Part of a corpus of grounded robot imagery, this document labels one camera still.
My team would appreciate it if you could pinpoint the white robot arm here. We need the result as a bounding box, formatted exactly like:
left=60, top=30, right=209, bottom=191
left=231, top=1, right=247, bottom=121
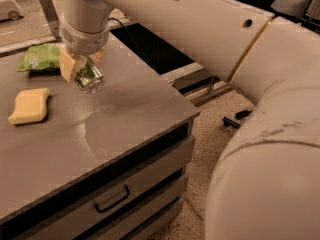
left=88, top=0, right=320, bottom=240

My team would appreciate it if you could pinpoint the black cable on table edge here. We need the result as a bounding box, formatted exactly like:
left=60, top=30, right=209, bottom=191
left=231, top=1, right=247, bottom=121
left=108, top=17, right=158, bottom=68

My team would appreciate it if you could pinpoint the green chip bag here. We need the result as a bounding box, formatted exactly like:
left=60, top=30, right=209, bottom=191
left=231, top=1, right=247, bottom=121
left=18, top=44, right=60, bottom=72

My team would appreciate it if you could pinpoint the black drawer handle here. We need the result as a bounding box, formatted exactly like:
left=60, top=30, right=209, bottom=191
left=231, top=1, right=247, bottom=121
left=94, top=185, right=130, bottom=214

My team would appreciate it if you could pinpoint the grey cabinet drawer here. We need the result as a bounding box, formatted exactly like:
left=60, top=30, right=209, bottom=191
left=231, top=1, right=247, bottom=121
left=19, top=136, right=195, bottom=240

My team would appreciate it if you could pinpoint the left metal bracket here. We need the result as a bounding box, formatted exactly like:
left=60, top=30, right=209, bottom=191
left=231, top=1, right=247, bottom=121
left=39, top=0, right=60, bottom=39

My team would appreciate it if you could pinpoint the grey monitor panel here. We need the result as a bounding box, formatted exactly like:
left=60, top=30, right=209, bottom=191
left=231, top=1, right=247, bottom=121
left=271, top=0, right=310, bottom=18

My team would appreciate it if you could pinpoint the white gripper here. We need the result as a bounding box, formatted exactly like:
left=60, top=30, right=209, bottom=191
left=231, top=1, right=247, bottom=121
left=59, top=16, right=110, bottom=83

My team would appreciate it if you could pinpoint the yellow sponge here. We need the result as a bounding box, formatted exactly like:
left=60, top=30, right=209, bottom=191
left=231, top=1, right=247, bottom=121
left=8, top=88, right=51, bottom=125

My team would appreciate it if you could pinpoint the black stand base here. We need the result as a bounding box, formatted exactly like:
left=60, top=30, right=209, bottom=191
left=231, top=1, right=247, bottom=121
left=222, top=117, right=241, bottom=129

